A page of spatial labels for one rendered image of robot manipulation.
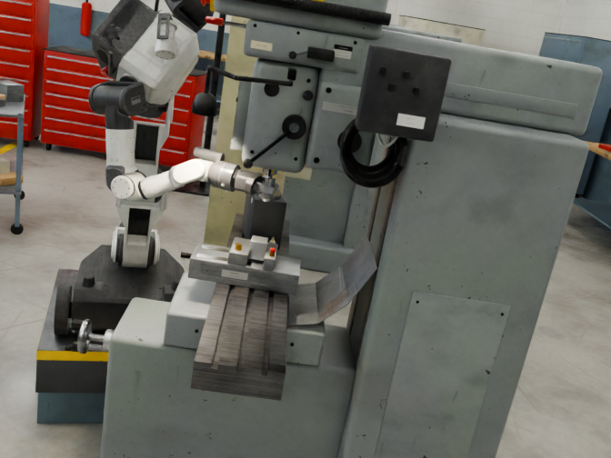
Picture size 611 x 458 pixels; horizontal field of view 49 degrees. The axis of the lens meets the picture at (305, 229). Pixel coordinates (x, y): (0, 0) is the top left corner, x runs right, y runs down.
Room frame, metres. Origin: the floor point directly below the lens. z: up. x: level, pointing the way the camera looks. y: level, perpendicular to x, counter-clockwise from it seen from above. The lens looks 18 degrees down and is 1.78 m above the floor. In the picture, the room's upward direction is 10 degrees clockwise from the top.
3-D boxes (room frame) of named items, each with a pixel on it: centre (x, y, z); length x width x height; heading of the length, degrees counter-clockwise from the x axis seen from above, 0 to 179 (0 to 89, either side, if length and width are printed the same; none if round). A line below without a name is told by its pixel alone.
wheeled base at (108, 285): (2.68, 0.71, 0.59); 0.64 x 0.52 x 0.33; 17
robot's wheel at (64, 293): (2.37, 0.90, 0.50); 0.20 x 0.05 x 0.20; 17
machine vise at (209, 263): (2.02, 0.17, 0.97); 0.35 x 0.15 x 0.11; 92
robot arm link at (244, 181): (2.05, 0.23, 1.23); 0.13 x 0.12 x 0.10; 166
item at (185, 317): (2.03, 0.14, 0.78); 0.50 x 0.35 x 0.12; 94
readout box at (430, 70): (1.72, -0.18, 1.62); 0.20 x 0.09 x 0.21; 94
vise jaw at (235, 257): (2.02, 0.20, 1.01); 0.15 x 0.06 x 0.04; 2
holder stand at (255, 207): (2.43, 0.17, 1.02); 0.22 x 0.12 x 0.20; 15
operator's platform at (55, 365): (2.68, 0.71, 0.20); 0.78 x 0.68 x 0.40; 17
